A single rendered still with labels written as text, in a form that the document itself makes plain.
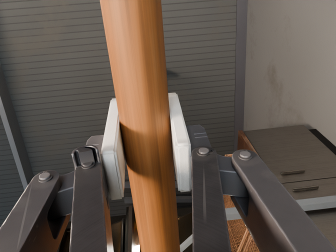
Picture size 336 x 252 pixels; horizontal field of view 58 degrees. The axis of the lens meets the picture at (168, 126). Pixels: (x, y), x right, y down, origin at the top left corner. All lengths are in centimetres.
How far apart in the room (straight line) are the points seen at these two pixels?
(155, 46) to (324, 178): 177
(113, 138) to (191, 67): 352
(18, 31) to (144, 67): 363
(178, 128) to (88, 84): 356
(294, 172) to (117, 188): 173
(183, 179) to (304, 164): 181
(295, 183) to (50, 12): 292
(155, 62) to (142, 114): 3
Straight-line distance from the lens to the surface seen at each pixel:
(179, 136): 15
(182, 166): 15
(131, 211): 218
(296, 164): 195
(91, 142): 18
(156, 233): 22
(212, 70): 373
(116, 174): 15
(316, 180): 185
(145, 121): 17
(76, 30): 361
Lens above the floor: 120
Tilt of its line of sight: 3 degrees down
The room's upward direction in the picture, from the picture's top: 96 degrees counter-clockwise
